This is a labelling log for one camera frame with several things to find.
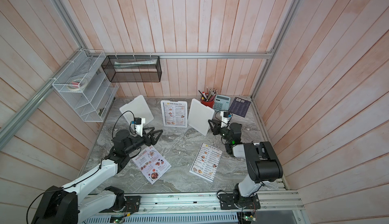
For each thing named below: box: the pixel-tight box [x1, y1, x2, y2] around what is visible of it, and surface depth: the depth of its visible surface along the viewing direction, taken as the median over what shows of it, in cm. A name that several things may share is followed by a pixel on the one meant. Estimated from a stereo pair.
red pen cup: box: [198, 86, 218, 109], surface depth 106 cm
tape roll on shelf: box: [67, 78, 86, 92], surface depth 75 cm
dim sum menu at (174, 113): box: [160, 99, 188, 128], surface depth 97 cm
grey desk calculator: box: [213, 94, 231, 112], surface depth 117 cm
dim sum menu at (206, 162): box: [189, 142, 223, 183], surface depth 89 cm
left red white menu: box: [131, 145, 172, 185], surface depth 88 cm
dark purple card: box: [228, 96, 252, 118], surface depth 117 cm
